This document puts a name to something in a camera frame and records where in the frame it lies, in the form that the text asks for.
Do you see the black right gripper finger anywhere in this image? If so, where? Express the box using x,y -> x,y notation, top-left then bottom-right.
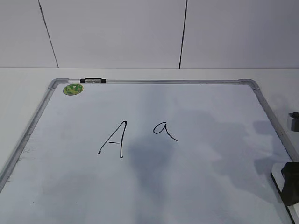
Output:
281,162 -> 299,206

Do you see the green round magnet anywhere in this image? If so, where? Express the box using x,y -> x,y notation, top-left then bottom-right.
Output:
63,84 -> 84,96

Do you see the black silver marker clip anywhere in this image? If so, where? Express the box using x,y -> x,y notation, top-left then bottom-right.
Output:
79,78 -> 107,83

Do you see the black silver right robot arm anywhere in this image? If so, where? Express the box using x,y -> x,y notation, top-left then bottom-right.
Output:
281,112 -> 299,206

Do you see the white framed whiteboard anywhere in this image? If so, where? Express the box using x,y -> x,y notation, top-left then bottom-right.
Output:
0,79 -> 299,224

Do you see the white whiteboard eraser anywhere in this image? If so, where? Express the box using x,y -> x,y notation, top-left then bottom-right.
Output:
271,171 -> 299,223

